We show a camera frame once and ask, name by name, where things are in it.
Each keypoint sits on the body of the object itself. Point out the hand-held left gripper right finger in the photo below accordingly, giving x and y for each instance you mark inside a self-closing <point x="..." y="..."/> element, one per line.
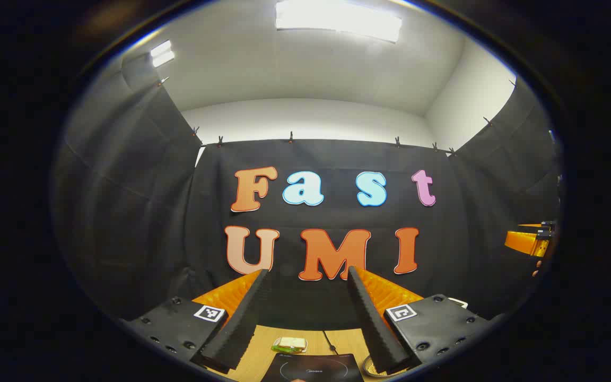
<point x="372" y="323"/>

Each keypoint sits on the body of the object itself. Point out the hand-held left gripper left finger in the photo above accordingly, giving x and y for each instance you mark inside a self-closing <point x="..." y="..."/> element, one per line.
<point x="242" y="323"/>

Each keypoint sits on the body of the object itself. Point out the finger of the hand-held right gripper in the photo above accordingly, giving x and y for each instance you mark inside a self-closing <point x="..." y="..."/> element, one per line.
<point x="531" y="226"/>
<point x="525" y="242"/>

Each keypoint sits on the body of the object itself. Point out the black induction cooktop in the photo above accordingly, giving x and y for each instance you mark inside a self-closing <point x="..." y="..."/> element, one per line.
<point x="311" y="369"/>

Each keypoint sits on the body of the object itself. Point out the sandwich with lettuce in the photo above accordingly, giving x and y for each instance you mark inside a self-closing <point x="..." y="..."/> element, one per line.
<point x="289" y="344"/>

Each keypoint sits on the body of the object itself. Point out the small ceiling light panel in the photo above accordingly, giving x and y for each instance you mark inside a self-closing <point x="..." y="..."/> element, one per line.
<point x="162" y="53"/>

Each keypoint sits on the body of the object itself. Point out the large ceiling light panel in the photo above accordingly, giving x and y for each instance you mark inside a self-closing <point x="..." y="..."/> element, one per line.
<point x="337" y="18"/>

